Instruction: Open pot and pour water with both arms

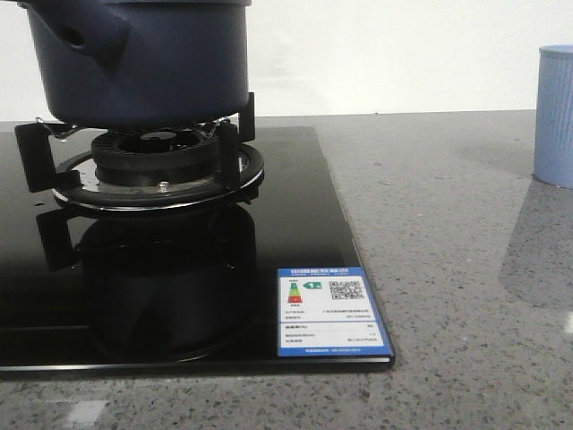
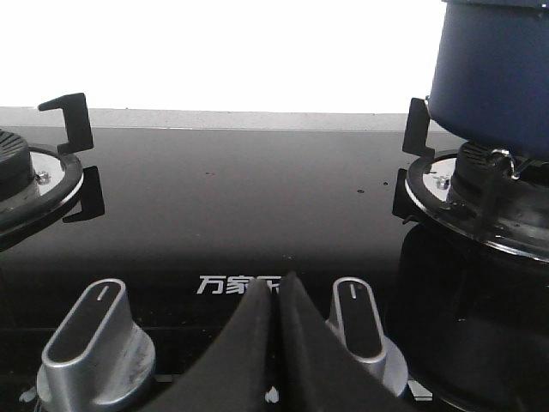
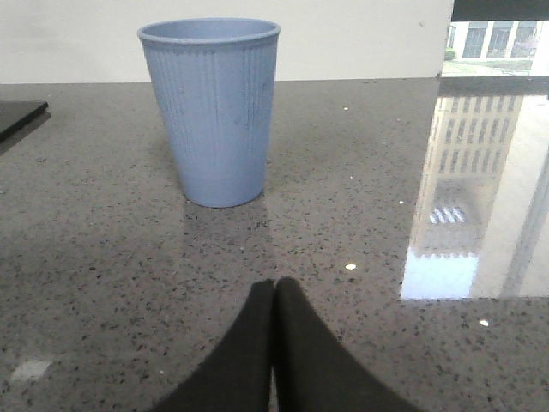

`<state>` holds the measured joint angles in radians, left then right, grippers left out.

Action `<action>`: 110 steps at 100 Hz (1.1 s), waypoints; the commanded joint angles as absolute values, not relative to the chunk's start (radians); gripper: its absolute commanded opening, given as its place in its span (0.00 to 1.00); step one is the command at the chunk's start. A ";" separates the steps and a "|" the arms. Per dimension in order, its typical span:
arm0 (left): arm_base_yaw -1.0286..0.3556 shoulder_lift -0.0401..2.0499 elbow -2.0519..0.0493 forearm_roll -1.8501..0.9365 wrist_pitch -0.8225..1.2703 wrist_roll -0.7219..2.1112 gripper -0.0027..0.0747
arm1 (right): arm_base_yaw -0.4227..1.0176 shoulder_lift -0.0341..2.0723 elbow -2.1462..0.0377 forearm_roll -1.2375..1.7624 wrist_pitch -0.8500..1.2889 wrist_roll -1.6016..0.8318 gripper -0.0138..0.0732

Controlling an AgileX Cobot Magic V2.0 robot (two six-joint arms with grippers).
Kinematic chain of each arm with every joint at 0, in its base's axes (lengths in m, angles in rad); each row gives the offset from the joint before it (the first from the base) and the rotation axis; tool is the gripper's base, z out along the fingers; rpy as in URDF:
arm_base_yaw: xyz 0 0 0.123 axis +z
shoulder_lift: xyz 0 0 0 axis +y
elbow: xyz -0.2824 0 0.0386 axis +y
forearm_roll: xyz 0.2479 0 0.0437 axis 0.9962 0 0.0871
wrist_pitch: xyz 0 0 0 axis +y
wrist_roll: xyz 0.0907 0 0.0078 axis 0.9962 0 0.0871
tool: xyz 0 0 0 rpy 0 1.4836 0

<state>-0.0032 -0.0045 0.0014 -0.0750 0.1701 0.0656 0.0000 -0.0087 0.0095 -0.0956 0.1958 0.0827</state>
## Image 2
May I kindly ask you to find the silver right stove knob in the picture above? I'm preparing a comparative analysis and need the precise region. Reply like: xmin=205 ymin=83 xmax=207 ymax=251
xmin=326 ymin=276 xmax=408 ymax=397

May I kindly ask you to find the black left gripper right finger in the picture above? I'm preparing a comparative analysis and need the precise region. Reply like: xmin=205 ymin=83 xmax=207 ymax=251
xmin=279 ymin=273 xmax=411 ymax=411

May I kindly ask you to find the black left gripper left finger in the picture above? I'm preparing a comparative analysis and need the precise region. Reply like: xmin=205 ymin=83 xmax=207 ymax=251
xmin=141 ymin=279 xmax=280 ymax=411

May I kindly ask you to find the black glass gas stove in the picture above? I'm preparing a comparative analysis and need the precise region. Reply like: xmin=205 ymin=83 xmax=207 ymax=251
xmin=1 ymin=128 xmax=548 ymax=411

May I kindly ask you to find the silver left stove knob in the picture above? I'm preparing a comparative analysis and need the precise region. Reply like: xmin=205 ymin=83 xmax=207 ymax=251
xmin=36 ymin=278 xmax=155 ymax=411

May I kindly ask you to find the silver stove knob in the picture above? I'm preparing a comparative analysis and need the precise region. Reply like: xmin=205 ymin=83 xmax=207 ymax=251
xmin=326 ymin=276 xmax=408 ymax=397
xmin=36 ymin=278 xmax=155 ymax=411

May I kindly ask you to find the right gas burner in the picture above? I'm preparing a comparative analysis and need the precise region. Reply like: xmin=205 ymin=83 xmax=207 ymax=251
xmin=405 ymin=141 xmax=549 ymax=258

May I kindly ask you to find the left gas burner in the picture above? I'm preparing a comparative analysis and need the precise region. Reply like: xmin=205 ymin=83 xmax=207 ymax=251
xmin=1 ymin=130 xmax=83 ymax=221

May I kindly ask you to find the black right pot support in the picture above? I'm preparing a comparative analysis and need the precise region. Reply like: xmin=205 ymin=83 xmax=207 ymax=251
xmin=401 ymin=97 xmax=549 ymax=241

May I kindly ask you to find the dark blue cooking pot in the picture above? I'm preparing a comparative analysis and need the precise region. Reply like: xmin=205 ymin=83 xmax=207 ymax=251
xmin=428 ymin=1 xmax=548 ymax=160

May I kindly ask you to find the gas burner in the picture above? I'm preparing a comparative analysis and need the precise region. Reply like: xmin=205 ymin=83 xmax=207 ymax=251
xmin=1 ymin=130 xmax=83 ymax=221
xmin=405 ymin=141 xmax=549 ymax=258

